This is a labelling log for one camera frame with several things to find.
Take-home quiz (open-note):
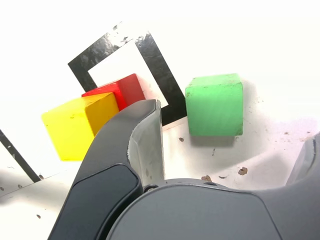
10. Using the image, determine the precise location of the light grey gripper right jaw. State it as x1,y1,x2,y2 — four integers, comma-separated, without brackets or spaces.
107,132,320,240

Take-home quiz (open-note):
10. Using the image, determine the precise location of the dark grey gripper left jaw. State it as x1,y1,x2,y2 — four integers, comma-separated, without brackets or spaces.
47,98,166,240

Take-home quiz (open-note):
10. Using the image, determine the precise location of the yellow cube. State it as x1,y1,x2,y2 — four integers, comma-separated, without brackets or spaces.
41,91,120,162

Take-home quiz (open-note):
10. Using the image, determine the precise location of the red cube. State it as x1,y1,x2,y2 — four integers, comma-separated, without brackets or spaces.
81,73,147,112

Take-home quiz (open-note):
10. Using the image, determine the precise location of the green cube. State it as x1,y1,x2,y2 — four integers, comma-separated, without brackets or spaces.
184,73,244,137

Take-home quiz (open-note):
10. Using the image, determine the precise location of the black tape square outline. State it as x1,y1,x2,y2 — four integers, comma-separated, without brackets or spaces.
67,24,188,127

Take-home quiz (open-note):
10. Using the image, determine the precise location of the black tape strip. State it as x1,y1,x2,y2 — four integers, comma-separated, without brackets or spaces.
0,129,42,183

